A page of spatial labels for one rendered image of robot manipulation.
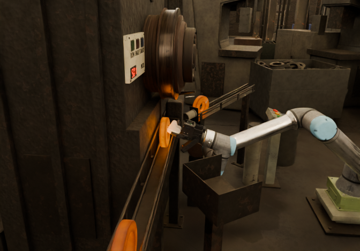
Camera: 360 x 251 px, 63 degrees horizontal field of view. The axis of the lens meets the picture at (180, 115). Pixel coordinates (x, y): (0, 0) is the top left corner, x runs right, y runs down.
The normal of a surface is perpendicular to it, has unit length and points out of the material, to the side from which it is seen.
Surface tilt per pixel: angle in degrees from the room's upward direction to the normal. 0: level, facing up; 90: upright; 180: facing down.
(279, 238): 0
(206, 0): 90
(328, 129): 88
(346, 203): 90
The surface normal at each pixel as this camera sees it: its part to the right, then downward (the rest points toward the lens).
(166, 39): -0.10, -0.09
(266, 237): 0.02, -0.95
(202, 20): -0.35, 0.29
